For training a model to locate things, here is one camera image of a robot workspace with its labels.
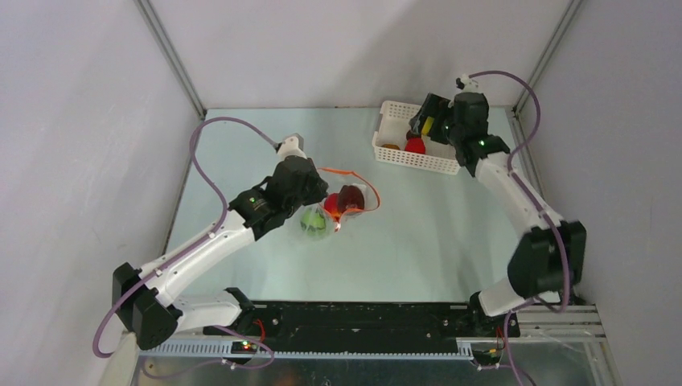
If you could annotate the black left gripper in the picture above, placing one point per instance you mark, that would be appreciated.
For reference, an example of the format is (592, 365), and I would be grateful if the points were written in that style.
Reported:
(320, 187)

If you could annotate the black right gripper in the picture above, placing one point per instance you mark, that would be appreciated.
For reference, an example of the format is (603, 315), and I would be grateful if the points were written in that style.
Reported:
(431, 114)

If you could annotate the green toy watermelon ball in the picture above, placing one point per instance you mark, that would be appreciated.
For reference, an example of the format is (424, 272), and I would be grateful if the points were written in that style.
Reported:
(313, 222)

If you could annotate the red toy wax apple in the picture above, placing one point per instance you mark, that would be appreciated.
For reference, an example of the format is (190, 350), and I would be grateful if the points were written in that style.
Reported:
(415, 145)

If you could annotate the clear zip bag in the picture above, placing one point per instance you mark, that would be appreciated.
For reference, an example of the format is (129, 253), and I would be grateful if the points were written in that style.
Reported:
(337, 178)

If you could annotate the dark maroon toy fig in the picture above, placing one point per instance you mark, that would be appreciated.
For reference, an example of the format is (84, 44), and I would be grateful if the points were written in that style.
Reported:
(351, 197)

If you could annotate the brown toy kiwi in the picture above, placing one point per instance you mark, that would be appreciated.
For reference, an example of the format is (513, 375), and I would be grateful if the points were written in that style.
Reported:
(390, 146)

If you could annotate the yellow green toy mango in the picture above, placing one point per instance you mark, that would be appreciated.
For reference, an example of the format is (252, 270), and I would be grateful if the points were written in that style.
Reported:
(427, 126)

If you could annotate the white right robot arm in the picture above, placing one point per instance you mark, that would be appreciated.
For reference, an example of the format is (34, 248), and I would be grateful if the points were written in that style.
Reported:
(550, 253)

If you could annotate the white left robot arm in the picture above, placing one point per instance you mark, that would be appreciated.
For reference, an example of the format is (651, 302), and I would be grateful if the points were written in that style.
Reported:
(146, 300)

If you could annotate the white perforated plastic basket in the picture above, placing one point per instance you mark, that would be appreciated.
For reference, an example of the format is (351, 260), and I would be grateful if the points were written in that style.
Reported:
(392, 128)

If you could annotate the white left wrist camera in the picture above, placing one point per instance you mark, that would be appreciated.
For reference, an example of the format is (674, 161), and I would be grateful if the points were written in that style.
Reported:
(290, 146)

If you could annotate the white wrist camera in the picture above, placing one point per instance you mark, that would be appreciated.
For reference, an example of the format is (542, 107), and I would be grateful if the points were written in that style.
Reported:
(465, 84)
(290, 146)

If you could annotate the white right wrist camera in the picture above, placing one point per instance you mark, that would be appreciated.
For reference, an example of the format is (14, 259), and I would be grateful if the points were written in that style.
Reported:
(465, 84)

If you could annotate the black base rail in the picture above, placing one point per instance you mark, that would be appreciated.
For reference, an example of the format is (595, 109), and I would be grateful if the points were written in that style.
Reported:
(369, 327)

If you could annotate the grey slotted cable duct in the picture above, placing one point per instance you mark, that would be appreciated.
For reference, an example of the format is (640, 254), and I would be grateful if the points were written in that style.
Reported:
(236, 349)

